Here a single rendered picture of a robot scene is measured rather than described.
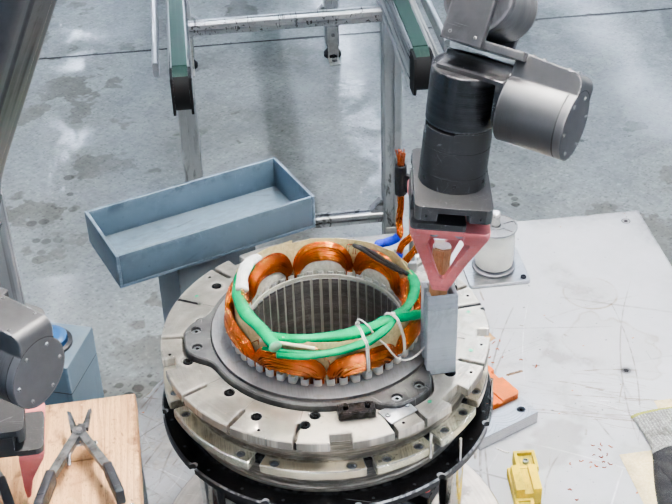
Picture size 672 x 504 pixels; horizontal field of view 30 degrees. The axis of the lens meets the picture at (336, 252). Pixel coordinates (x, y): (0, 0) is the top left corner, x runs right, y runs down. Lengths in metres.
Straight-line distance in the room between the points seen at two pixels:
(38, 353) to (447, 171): 0.36
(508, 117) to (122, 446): 0.46
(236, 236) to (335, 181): 2.10
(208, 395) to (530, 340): 0.67
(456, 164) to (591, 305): 0.80
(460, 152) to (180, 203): 0.58
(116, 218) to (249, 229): 0.16
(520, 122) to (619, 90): 3.09
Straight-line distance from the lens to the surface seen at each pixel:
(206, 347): 1.21
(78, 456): 1.16
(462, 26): 1.00
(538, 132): 0.98
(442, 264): 1.10
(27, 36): 0.83
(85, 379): 1.37
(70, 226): 3.46
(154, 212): 1.53
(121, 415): 1.20
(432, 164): 1.04
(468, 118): 1.01
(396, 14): 2.69
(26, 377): 0.95
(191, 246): 1.44
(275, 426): 1.12
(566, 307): 1.79
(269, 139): 3.77
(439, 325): 1.14
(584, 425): 1.60
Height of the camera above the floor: 1.85
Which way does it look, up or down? 35 degrees down
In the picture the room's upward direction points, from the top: 2 degrees counter-clockwise
